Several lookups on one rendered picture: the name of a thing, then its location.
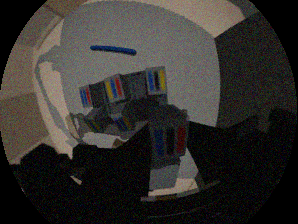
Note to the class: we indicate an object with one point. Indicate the dark blue rod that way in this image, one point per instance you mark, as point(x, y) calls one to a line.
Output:
point(115, 49)

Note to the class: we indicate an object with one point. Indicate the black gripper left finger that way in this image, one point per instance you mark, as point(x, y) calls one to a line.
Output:
point(132, 159)

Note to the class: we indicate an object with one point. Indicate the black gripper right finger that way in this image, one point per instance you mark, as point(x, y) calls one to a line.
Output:
point(211, 147)

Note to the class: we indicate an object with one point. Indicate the grey flat panel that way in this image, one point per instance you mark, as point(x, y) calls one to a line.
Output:
point(255, 73)

